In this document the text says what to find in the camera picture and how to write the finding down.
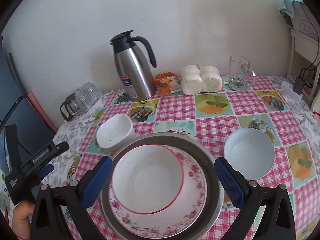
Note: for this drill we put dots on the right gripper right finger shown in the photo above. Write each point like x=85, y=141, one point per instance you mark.
x=277, y=221

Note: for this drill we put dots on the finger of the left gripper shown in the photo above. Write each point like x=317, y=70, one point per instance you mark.
x=43, y=170

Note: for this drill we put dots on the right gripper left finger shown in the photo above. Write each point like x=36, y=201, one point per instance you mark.
x=48, y=221

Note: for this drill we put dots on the light blue bowl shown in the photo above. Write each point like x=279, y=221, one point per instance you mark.
x=250, y=152

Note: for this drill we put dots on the small white cup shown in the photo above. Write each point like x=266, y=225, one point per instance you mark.
x=115, y=133

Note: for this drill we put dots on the floral rimmed white plate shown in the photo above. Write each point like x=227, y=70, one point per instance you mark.
x=175, y=218

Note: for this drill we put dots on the red patterned white bowl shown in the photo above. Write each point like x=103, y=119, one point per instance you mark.
x=147, y=179

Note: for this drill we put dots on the left hand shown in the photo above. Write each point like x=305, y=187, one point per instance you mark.
x=20, y=222

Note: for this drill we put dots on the pink chair back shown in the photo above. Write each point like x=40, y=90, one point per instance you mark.
x=32, y=100

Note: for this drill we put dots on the upturned drinking glass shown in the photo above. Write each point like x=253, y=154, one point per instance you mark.
x=84, y=101
x=91, y=91

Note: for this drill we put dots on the white round tray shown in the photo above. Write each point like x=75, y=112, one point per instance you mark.
x=82, y=115

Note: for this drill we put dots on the checkered fruit tablecloth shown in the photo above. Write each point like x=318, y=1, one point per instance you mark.
x=294, y=166

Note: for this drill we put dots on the stainless steel thermos jug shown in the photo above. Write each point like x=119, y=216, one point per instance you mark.
x=133, y=57

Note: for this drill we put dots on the white power strip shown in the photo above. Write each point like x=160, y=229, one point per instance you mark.
x=287, y=87

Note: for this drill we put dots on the black power adapter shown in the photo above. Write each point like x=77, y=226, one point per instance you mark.
x=298, y=85

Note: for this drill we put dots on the orange snack packet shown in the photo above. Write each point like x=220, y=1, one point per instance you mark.
x=168, y=83

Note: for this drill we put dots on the clear glass mug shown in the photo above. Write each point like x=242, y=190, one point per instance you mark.
x=241, y=75

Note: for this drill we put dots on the bag of white buns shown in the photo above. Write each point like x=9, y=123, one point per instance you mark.
x=196, y=79

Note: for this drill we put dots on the white cutout shelf unit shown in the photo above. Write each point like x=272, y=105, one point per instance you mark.
x=304, y=51

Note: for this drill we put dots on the grey paper bag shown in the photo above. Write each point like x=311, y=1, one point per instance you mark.
x=304, y=21

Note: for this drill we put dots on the teal cloth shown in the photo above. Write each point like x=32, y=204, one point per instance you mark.
x=286, y=10

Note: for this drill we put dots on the glass teapot black handle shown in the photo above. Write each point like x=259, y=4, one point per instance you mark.
x=70, y=108

